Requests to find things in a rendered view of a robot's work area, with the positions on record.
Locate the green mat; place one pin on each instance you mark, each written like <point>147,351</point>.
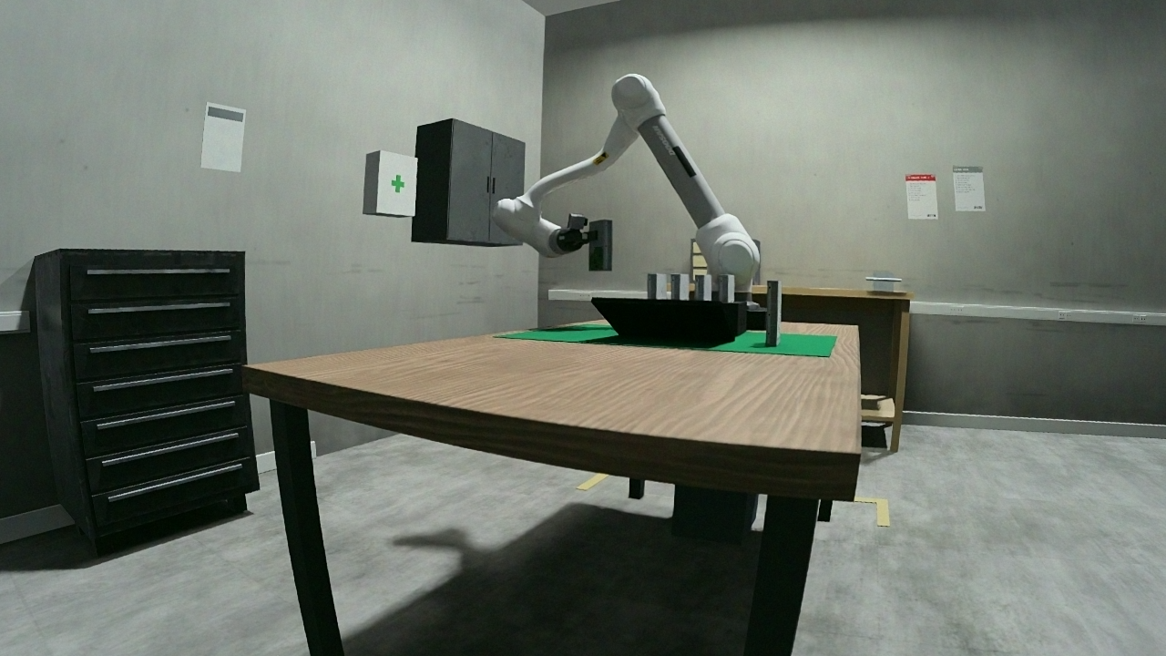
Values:
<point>801,345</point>

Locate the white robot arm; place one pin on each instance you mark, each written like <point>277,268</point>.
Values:
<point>722,240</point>

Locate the black-framed status display screen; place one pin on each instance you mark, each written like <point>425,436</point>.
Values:
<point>685,319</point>

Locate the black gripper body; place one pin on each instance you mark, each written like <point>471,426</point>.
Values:
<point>566,246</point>

